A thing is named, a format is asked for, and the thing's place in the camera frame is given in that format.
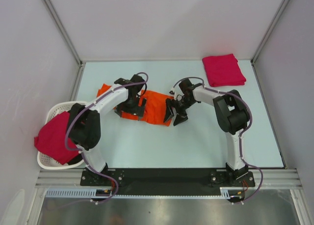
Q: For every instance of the magenta t shirt in basket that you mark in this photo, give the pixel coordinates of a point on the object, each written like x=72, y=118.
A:
x=51, y=137

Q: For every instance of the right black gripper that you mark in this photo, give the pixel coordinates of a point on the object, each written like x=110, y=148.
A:
x=181, y=116

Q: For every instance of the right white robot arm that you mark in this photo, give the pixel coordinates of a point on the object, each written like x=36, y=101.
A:
x=232, y=113

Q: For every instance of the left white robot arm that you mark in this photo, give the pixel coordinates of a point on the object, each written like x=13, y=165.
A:
x=83, y=131

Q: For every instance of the orange t shirt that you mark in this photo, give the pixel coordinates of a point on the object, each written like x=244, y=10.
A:
x=155, y=107

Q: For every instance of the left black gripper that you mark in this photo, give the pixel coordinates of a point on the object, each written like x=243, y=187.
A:
x=137, y=109

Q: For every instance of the folded magenta t shirt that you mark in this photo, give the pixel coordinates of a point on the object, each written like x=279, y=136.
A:
x=223, y=71

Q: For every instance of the grey slotted cable duct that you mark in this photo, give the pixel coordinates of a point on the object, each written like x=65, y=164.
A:
x=100, y=194

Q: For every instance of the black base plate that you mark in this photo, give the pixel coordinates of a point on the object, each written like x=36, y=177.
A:
x=167, y=181

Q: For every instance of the black garment in basket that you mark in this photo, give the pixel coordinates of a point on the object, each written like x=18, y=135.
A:
x=75, y=160

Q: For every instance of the aluminium frame rail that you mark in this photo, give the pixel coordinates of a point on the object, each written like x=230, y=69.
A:
x=70, y=178

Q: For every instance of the white plastic laundry basket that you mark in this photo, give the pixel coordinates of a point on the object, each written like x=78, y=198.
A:
x=46, y=162

